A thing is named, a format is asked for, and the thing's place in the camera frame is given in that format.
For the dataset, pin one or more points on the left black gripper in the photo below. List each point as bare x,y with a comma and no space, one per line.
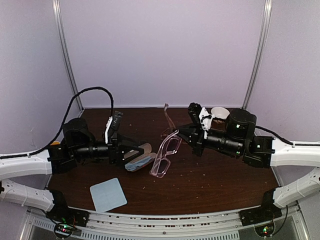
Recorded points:
113,155

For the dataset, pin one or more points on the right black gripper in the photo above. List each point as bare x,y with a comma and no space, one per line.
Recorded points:
195,139

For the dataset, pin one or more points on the tan glasses case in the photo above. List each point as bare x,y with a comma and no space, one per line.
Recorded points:
131,155

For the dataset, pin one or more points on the blue cleaning cloth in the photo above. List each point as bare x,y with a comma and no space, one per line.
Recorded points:
140,162
107,195

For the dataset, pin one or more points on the pink thin frame glasses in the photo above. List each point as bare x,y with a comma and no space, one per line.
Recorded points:
169,146

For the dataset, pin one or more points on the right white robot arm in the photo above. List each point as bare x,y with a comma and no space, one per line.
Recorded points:
238,140

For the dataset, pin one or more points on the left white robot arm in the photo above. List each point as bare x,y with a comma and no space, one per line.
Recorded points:
78,145

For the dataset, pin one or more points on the white ceramic bowl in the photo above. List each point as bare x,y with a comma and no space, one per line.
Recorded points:
220,114

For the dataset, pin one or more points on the patterned white mug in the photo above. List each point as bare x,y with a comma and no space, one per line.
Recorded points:
55,143

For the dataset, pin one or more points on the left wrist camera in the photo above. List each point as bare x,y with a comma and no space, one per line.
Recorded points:
112,125

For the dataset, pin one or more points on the left aluminium corner post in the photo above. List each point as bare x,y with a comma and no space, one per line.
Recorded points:
56,4

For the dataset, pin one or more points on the aluminium corner post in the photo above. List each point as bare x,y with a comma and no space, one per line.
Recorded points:
56,4
263,35

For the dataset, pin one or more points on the front aluminium rail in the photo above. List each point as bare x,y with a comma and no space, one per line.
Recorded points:
223,225

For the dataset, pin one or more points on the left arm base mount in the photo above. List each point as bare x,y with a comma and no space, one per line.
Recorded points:
72,217

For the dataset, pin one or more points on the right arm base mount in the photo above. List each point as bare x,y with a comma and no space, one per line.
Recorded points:
263,216

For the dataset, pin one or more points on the right aluminium corner post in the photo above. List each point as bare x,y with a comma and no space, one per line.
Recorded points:
263,35

